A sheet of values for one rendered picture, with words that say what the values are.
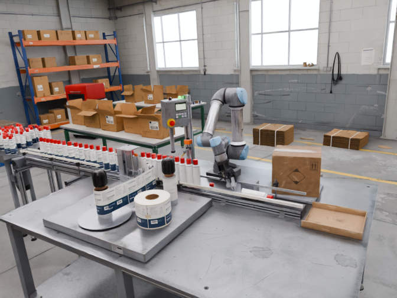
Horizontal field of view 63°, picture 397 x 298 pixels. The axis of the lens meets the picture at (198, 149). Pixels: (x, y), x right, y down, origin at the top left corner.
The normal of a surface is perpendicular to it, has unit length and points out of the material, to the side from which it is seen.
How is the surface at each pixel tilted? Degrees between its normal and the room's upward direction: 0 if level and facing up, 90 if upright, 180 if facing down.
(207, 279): 0
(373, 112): 90
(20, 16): 90
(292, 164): 90
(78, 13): 90
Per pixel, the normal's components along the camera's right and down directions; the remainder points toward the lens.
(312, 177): -0.34, 0.29
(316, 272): -0.06, -0.96
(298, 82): -0.63, 0.25
